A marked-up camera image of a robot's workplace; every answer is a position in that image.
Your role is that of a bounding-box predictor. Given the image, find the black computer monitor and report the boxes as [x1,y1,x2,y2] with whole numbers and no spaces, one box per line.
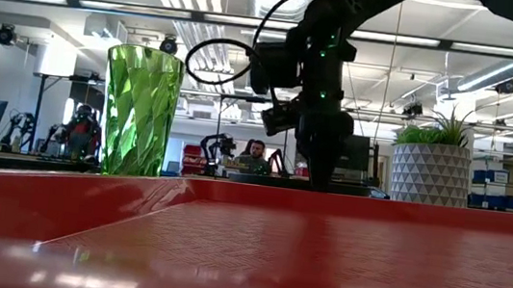
[336,132,373,173]

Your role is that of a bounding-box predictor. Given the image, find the succulent in white patterned pot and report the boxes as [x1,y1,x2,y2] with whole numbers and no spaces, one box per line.
[386,99,480,211]

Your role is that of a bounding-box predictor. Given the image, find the row of blue storage bins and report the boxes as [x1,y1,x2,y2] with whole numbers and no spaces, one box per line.
[467,191,513,212]

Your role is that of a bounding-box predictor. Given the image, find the red plastic tray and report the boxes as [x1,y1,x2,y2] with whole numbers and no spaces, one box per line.
[0,154,513,288]

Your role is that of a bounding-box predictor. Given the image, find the black round plate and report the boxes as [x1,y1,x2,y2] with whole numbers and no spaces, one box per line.
[227,170,373,198]

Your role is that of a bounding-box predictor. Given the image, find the person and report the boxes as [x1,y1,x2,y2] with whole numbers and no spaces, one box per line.
[60,101,107,165]
[233,136,276,176]

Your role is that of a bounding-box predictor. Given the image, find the black overhead frame beam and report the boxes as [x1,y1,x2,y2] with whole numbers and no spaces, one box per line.
[0,0,513,60]

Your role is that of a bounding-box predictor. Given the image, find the black metal stand frame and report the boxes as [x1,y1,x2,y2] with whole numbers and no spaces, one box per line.
[210,92,268,183]
[25,70,106,162]

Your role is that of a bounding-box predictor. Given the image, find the black ceiling camera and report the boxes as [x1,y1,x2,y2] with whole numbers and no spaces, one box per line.
[402,100,424,118]
[0,22,20,48]
[158,34,181,57]
[494,76,513,96]

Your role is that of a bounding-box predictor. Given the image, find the green faceted plastic cup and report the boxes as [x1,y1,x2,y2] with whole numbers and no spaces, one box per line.
[93,41,189,184]

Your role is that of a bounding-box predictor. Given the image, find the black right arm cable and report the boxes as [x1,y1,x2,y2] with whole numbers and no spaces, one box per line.
[181,0,332,113]

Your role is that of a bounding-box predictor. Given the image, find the blue storage bin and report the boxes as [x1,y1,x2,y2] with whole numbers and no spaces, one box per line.
[472,167,511,187]

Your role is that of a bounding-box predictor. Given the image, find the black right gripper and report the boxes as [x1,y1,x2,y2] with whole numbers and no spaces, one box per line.
[288,94,358,196]

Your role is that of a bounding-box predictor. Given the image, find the red storage bins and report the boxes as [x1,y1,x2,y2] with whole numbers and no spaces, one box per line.
[179,143,210,178]

